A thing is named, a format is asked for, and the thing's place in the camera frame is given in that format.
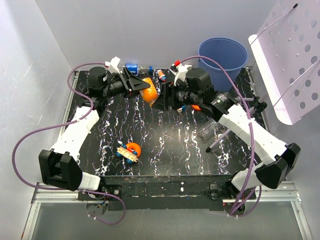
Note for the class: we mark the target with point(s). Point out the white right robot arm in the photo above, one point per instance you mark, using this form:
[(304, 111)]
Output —
[(277, 157)]

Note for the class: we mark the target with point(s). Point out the small toy figure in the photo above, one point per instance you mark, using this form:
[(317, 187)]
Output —
[(161, 75)]

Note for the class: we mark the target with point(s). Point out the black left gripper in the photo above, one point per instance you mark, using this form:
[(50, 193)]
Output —
[(134, 83)]

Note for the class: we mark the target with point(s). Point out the orange juice bottle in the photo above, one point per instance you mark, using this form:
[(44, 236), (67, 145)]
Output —
[(150, 94)]

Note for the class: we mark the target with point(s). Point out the clear bottle near tripod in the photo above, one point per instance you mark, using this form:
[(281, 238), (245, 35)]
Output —
[(207, 131)]

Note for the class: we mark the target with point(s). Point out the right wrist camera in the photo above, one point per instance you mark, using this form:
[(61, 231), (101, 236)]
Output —
[(179, 71)]

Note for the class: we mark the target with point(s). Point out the clear Pepsi bottle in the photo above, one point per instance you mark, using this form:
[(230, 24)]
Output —
[(138, 69)]

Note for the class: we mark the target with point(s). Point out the beige toy car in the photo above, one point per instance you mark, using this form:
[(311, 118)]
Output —
[(130, 155)]

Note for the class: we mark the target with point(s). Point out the orange ring toy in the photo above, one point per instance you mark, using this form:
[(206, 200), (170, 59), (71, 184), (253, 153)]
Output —
[(134, 147)]

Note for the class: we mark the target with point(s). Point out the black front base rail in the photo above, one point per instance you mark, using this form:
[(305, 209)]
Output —
[(161, 192)]

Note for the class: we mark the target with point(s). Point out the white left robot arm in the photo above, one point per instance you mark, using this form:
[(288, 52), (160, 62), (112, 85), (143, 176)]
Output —
[(58, 165)]

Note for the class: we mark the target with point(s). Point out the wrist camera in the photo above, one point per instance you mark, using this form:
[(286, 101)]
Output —
[(179, 71), (112, 65)]

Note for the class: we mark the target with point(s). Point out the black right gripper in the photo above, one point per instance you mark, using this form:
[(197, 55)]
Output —
[(166, 97)]

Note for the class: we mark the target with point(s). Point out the blue plastic bin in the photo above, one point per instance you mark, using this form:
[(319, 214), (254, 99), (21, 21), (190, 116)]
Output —
[(228, 53)]

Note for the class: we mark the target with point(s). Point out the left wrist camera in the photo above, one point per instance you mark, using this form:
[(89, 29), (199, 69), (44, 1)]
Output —
[(112, 65)]

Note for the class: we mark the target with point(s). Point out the white perforated panel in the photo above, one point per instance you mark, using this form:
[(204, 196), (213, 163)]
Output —
[(286, 49)]

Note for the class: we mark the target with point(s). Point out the orange curved toy piece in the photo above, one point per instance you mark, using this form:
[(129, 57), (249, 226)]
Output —
[(196, 107)]

